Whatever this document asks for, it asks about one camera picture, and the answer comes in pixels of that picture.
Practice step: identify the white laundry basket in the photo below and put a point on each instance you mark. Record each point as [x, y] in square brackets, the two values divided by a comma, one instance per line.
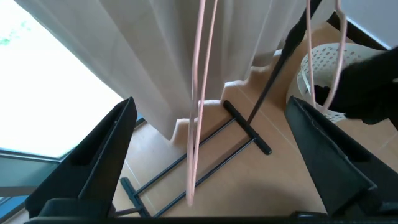
[323, 59]

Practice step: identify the window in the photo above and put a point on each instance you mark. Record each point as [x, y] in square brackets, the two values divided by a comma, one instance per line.
[46, 93]

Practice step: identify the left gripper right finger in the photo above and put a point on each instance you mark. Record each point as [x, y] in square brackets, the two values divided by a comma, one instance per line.
[342, 180]

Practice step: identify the black shorts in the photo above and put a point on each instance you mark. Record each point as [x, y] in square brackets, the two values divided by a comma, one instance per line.
[367, 90]

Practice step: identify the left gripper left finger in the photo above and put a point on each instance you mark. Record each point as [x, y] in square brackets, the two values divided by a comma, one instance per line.
[93, 174]

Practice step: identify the black clothes rack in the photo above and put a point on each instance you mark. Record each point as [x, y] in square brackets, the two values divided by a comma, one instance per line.
[245, 126]

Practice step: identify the beige curtain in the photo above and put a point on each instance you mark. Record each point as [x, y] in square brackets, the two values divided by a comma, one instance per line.
[155, 46]

